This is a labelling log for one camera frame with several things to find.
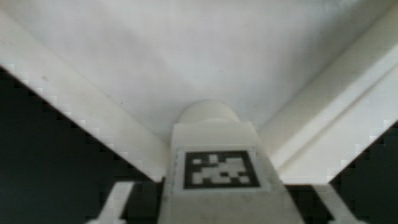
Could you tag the white table leg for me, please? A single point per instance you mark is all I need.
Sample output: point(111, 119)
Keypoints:
point(223, 187)

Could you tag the white square table top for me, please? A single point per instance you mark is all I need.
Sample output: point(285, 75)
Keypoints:
point(125, 59)

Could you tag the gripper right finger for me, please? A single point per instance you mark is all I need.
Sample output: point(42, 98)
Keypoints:
point(344, 216)

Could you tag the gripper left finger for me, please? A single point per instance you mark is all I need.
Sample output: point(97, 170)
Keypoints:
point(115, 206)

